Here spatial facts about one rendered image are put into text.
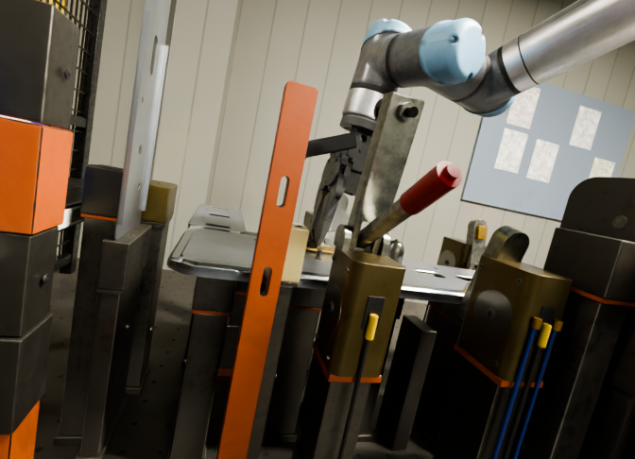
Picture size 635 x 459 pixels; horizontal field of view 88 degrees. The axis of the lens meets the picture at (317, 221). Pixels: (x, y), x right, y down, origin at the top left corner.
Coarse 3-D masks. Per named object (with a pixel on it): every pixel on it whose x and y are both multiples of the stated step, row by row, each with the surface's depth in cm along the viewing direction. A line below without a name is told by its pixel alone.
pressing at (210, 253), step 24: (192, 240) 46; (216, 240) 49; (240, 240) 52; (168, 264) 37; (192, 264) 36; (216, 264) 37; (240, 264) 38; (312, 264) 46; (408, 264) 60; (432, 264) 65; (312, 288) 40; (408, 288) 44; (432, 288) 45; (456, 288) 50
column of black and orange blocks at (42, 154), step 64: (0, 0) 22; (0, 64) 23; (64, 64) 25; (0, 128) 23; (0, 192) 24; (64, 192) 28; (0, 256) 24; (0, 320) 25; (0, 384) 26; (0, 448) 27
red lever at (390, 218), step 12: (432, 168) 25; (444, 168) 24; (456, 168) 24; (420, 180) 26; (432, 180) 24; (444, 180) 24; (456, 180) 24; (408, 192) 27; (420, 192) 25; (432, 192) 25; (444, 192) 24; (396, 204) 29; (408, 204) 27; (420, 204) 26; (384, 216) 31; (396, 216) 29; (408, 216) 29; (372, 228) 33; (384, 228) 32; (360, 240) 35; (372, 240) 35
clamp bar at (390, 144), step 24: (384, 96) 33; (408, 96) 31; (384, 120) 32; (408, 120) 31; (384, 144) 32; (408, 144) 33; (384, 168) 33; (360, 192) 35; (384, 192) 34; (360, 216) 34
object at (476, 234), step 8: (472, 224) 74; (480, 224) 74; (472, 232) 74; (480, 232) 73; (472, 240) 73; (480, 240) 74; (472, 248) 73; (480, 248) 74; (472, 256) 73; (480, 256) 74; (472, 264) 73
